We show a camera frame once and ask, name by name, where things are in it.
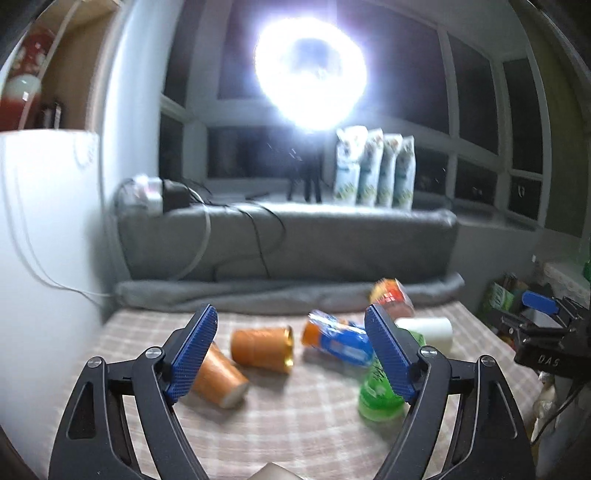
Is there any green cardboard box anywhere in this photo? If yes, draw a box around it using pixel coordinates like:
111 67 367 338
478 273 529 320

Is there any red white vase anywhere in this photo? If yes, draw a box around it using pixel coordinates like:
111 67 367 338
1 27 55 132

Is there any black power adapter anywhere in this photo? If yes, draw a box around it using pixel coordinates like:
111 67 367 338
161 180 192 214

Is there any black tripod stand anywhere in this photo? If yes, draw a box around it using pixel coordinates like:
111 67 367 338
287 132 324 204

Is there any blue orange snack cup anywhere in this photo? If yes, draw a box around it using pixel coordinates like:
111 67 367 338
301 310 374 367

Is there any white green bag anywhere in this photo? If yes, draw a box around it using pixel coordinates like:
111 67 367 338
376 134 403 208
356 128 384 207
332 125 369 206
392 136 417 211

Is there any wooden wall shelf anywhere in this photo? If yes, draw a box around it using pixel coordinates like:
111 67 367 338
0 0 126 133

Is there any orange paper cup white rim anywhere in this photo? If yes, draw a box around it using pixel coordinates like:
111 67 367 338
191 343 249 409

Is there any white cable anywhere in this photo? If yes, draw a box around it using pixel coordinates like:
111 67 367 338
0 0 212 305

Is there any bright ring light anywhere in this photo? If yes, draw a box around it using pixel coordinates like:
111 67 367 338
253 16 368 132

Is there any green plastic cup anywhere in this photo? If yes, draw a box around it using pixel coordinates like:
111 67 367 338
358 355 407 422

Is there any grey sofa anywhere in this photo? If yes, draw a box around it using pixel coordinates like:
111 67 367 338
118 203 459 284

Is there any black cable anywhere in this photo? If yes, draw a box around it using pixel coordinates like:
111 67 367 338
184 179 288 282

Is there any white power strip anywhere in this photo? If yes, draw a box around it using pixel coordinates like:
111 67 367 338
121 174 163 216

